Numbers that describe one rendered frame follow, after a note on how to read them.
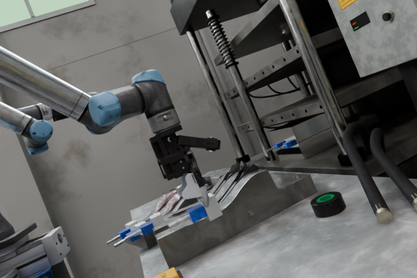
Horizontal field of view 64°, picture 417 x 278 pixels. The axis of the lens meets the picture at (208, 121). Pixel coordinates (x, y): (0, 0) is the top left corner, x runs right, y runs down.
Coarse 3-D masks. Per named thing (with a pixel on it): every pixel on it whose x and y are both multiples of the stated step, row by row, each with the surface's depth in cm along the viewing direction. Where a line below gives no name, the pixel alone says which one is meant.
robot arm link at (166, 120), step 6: (162, 114) 81; (168, 114) 81; (174, 114) 82; (150, 120) 82; (156, 120) 81; (162, 120) 81; (168, 120) 81; (174, 120) 82; (150, 126) 83; (156, 126) 81; (162, 126) 81; (168, 126) 81; (174, 126) 82; (156, 132) 82
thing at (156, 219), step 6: (150, 216) 111; (156, 216) 107; (150, 222) 108; (156, 222) 106; (162, 222) 107; (144, 228) 106; (150, 228) 106; (132, 234) 106; (138, 234) 107; (144, 234) 105
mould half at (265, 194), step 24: (240, 192) 97; (264, 192) 99; (288, 192) 101; (312, 192) 103; (168, 216) 113; (240, 216) 97; (264, 216) 99; (168, 240) 91; (192, 240) 92; (216, 240) 94; (168, 264) 90
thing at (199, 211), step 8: (200, 200) 83; (216, 200) 83; (192, 208) 84; (200, 208) 82; (208, 208) 82; (216, 208) 82; (192, 216) 81; (200, 216) 82; (208, 216) 82; (216, 216) 82; (176, 224) 81
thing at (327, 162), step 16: (384, 112) 204; (400, 112) 183; (416, 112) 167; (368, 128) 176; (384, 128) 160; (400, 128) 147; (416, 128) 136; (336, 144) 170; (400, 144) 124; (416, 144) 125; (256, 160) 223; (288, 160) 180; (304, 160) 164; (320, 160) 150; (336, 160) 139; (368, 160) 121; (400, 160) 122
